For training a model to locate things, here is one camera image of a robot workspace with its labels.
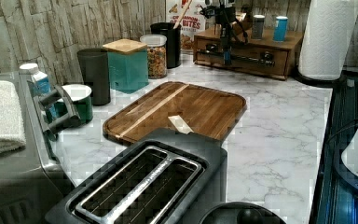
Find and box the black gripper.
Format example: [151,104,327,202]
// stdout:
[200,0,248,65]

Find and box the wooden drawer with black handle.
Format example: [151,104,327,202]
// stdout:
[194,38,292,79]

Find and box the wooden drawer cabinet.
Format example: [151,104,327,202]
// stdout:
[193,28,303,80]

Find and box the dark grey shaker can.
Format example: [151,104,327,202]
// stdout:
[251,15,265,39]

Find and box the cereal box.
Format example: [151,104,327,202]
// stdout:
[166,0,206,51]

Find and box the wooden spoon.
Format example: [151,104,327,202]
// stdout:
[173,0,193,29]

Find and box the black utensil pot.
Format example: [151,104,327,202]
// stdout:
[150,22,181,69]

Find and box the blue shaker can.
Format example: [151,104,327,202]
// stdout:
[273,16,288,42]

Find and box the clear cereal container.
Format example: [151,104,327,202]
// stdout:
[140,35,167,79]

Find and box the large wooden cutting board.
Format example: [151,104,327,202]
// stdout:
[103,81,246,145]

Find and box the teal canister with wooden lid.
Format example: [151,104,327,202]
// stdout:
[103,39,148,93]

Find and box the white paper towel roll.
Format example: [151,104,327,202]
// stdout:
[296,0,358,86]

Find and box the dark grey cup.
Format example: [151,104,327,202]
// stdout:
[77,48,111,105]

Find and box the black two-slot toaster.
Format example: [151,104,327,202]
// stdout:
[45,128,227,224]

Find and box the green white enamel mug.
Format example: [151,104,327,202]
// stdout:
[62,84,93,127]

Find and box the black round lid with knob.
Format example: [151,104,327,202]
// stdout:
[199,202,286,224]

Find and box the white blue bottle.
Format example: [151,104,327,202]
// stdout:
[19,63,58,120]

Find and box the white folded towel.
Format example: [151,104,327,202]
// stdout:
[0,80,26,153]

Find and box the silver toaster oven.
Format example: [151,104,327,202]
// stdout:
[0,72,74,224]

